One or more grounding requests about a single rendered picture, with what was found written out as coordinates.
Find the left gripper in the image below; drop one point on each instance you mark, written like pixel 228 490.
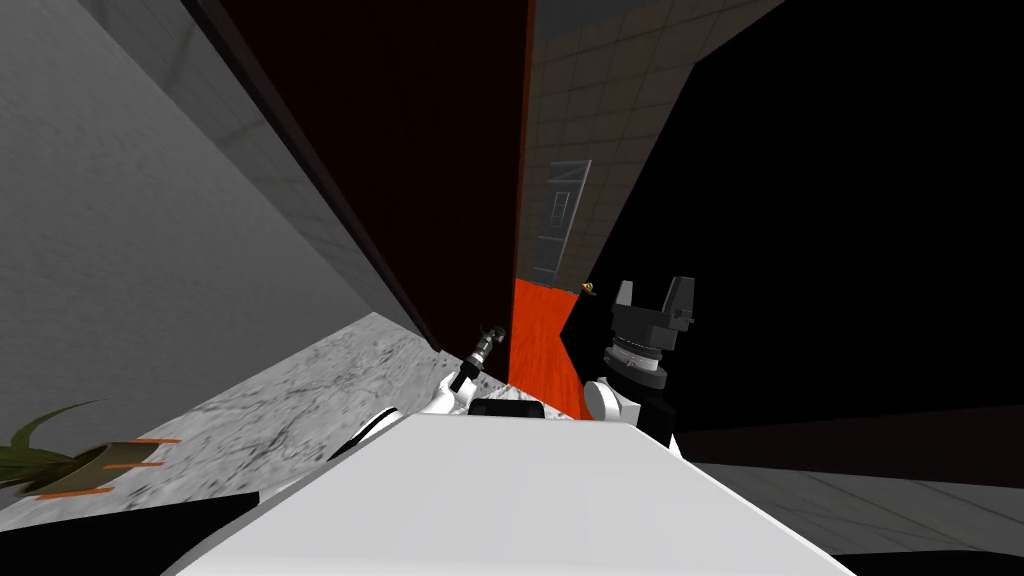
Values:
pixel 494 335

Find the dark red-brown door leaf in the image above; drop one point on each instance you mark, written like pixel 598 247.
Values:
pixel 416 160

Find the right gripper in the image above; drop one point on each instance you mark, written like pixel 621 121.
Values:
pixel 644 324

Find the black door leaf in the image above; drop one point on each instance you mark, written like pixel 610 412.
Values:
pixel 800 240

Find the grey framed window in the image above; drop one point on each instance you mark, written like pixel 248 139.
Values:
pixel 562 224

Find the green potted plant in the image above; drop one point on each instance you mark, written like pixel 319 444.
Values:
pixel 56 468

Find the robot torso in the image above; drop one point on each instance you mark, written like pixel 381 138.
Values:
pixel 512 504

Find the small golden door knob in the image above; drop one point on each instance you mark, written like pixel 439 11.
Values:
pixel 589 288

